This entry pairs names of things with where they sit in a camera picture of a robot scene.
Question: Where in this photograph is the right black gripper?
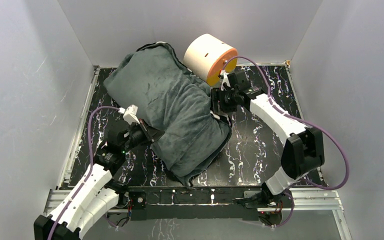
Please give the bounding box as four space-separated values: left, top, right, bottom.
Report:
206 87 238 115

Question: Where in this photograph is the grey plush pillowcase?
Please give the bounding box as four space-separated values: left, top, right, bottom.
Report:
103 41 232 188

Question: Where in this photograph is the white pillow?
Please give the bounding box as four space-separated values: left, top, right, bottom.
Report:
210 111 221 121

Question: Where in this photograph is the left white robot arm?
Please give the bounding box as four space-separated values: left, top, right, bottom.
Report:
33 120 165 240

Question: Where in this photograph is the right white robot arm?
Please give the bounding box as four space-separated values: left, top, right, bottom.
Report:
210 87 325 207

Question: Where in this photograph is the white orange cylindrical drum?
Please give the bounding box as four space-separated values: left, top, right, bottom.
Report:
183 33 238 87

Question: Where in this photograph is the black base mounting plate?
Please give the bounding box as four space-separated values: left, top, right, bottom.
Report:
128 186 284 221

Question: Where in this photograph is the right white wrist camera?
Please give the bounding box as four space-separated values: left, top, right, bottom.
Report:
219 70 231 91

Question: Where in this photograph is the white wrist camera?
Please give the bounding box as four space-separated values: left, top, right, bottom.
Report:
118 104 140 126
219 70 231 91

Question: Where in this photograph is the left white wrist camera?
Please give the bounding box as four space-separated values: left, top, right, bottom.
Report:
118 104 140 126

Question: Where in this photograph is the aluminium left frame rail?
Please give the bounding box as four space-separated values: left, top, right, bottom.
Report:
55 65 101 190

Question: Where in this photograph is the aluminium front frame rail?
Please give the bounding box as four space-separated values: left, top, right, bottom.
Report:
43 188 345 215

